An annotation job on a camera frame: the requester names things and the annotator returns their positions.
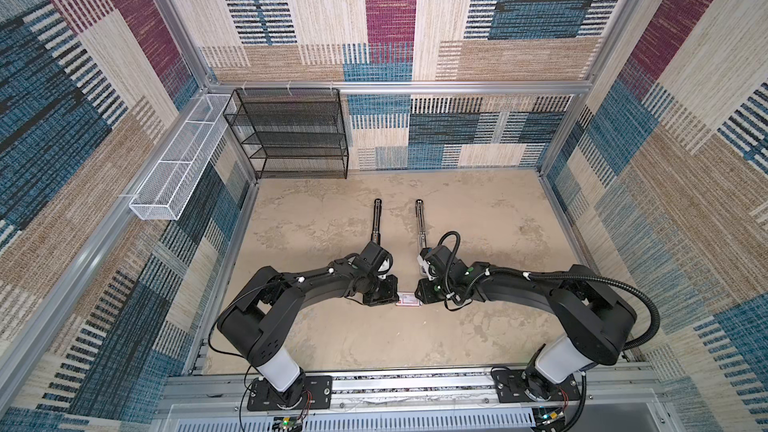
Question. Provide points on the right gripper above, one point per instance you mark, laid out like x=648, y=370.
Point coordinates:
x=424, y=286

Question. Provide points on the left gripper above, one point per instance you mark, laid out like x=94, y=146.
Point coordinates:
x=389, y=295

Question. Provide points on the red white staple box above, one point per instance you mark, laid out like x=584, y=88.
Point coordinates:
x=408, y=300

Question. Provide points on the grey silver stapler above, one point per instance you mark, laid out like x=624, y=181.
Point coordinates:
x=421, y=224

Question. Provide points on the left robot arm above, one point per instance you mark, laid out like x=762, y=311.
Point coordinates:
x=260, y=319

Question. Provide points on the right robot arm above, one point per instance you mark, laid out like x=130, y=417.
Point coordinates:
x=596, y=321

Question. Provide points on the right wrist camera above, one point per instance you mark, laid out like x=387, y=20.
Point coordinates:
x=426, y=269

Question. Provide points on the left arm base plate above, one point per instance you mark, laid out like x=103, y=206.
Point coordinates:
x=313, y=392

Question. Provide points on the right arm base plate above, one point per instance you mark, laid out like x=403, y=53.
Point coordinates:
x=514, y=385

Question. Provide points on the black wire shelf rack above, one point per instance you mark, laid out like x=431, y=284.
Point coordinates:
x=290, y=133

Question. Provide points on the aluminium front rail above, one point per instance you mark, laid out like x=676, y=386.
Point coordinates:
x=625, y=397

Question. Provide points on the white mesh wall basket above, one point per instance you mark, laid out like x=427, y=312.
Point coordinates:
x=172, y=180

